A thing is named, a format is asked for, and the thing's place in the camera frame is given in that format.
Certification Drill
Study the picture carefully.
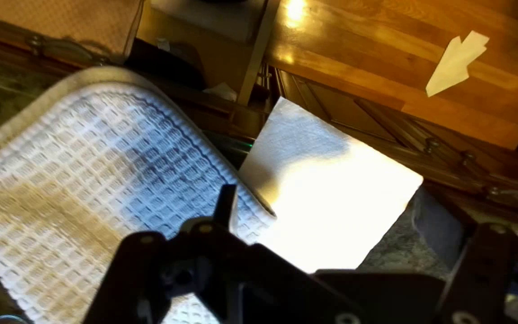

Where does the dark metal cabinet handle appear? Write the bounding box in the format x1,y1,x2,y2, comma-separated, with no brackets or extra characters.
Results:
24,33,112,66
483,184,518,217
423,136,482,171

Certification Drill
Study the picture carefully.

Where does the wooden cabinet door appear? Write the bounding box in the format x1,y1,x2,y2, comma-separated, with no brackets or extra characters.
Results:
278,67,426,147

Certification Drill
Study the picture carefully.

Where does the white paper scrap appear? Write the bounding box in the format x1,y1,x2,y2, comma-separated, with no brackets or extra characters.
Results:
425,30,490,98

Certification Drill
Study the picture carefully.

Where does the white waffle weave towel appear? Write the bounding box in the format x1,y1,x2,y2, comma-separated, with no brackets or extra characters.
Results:
0,66,278,324

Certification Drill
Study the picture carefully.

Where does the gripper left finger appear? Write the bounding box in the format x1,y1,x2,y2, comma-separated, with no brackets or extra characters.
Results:
84,184,367,324

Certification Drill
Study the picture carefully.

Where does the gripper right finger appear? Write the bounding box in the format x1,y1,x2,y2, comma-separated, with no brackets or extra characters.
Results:
437,223,518,324

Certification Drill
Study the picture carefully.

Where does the crumpled white paper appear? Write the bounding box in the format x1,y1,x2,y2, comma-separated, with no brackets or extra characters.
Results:
202,82,238,103

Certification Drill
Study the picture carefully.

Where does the white napkin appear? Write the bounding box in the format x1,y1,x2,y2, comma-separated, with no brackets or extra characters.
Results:
238,96,424,274

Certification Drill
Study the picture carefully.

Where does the beige patterned cushion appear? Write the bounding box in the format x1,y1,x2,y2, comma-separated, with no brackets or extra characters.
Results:
0,0,146,60

